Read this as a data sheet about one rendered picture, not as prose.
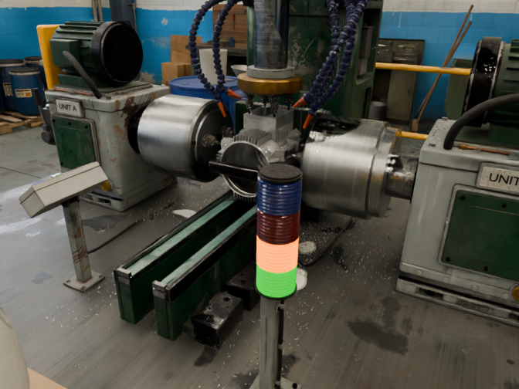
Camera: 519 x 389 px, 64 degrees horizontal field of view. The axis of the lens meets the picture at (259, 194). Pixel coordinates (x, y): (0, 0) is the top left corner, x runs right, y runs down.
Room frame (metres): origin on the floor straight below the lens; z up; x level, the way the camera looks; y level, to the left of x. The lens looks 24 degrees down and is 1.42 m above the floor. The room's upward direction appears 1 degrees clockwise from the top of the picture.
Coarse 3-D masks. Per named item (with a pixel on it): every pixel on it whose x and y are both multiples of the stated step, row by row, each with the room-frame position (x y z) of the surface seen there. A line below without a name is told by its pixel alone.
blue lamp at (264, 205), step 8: (264, 184) 0.50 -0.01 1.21; (272, 184) 0.49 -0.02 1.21; (280, 184) 0.49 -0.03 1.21; (288, 184) 0.49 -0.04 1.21; (296, 184) 0.50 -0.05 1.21; (264, 192) 0.50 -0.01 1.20; (272, 192) 0.49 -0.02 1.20; (280, 192) 0.49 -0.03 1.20; (288, 192) 0.49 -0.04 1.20; (296, 192) 0.50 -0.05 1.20; (264, 200) 0.50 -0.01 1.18; (272, 200) 0.49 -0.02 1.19; (280, 200) 0.49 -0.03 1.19; (288, 200) 0.49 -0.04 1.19; (296, 200) 0.50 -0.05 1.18; (264, 208) 0.50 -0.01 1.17; (272, 208) 0.49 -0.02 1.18; (280, 208) 0.49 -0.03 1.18; (288, 208) 0.49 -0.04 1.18; (296, 208) 0.50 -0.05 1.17
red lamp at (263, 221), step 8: (264, 216) 0.50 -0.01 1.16; (272, 216) 0.49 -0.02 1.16; (280, 216) 0.49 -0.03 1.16; (288, 216) 0.49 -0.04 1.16; (296, 216) 0.50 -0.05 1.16; (264, 224) 0.50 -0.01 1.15; (272, 224) 0.49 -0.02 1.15; (280, 224) 0.49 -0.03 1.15; (288, 224) 0.49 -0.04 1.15; (296, 224) 0.50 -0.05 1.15; (264, 232) 0.50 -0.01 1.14; (272, 232) 0.49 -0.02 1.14; (280, 232) 0.49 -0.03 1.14; (288, 232) 0.49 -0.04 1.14; (296, 232) 0.50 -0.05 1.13; (264, 240) 0.50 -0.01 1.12; (272, 240) 0.49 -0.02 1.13; (280, 240) 0.49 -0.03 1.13; (288, 240) 0.49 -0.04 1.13
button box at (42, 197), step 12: (84, 168) 0.87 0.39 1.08; (96, 168) 0.90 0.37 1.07; (48, 180) 0.80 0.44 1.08; (60, 180) 0.81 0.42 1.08; (72, 180) 0.83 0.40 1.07; (84, 180) 0.85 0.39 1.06; (96, 180) 0.87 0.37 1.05; (36, 192) 0.76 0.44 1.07; (48, 192) 0.78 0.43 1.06; (60, 192) 0.79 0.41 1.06; (72, 192) 0.81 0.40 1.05; (84, 192) 0.87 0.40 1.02; (24, 204) 0.78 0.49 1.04; (36, 204) 0.76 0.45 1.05; (48, 204) 0.76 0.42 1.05; (60, 204) 0.82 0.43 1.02
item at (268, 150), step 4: (296, 128) 1.20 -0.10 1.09; (292, 132) 1.18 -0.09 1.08; (296, 132) 1.18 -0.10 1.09; (292, 136) 1.18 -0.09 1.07; (296, 136) 1.18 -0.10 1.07; (224, 140) 1.08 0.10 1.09; (228, 140) 1.08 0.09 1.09; (224, 144) 1.08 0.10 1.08; (228, 144) 1.07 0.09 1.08; (268, 144) 1.03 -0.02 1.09; (224, 148) 1.08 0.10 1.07; (264, 148) 1.02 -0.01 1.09; (268, 148) 1.02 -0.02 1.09; (272, 148) 1.03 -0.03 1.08; (264, 152) 1.02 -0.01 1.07; (268, 152) 1.02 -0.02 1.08; (272, 152) 1.02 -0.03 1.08; (268, 156) 1.02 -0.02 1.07; (224, 184) 1.08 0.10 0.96; (224, 188) 1.08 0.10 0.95; (228, 188) 1.07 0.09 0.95
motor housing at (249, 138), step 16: (240, 144) 1.16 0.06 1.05; (256, 144) 1.04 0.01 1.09; (272, 144) 1.08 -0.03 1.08; (288, 144) 1.12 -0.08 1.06; (224, 160) 1.10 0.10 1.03; (240, 160) 1.17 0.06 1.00; (256, 160) 1.25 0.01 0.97; (272, 160) 1.03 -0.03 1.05; (288, 160) 1.08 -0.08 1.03; (224, 176) 1.08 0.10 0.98; (240, 192) 1.07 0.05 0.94
